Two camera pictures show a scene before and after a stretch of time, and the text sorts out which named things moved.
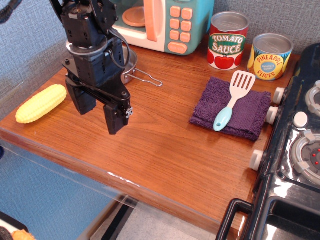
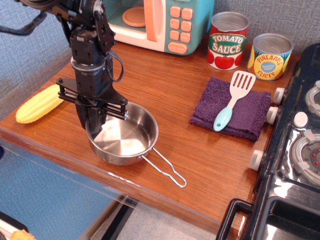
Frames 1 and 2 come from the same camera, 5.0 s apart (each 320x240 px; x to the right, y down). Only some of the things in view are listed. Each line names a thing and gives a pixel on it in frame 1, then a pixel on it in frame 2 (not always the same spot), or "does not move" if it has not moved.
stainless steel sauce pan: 130,63 to 118,141
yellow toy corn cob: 42,103 does not move
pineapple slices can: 270,57 does not move
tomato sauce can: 227,36 does not move
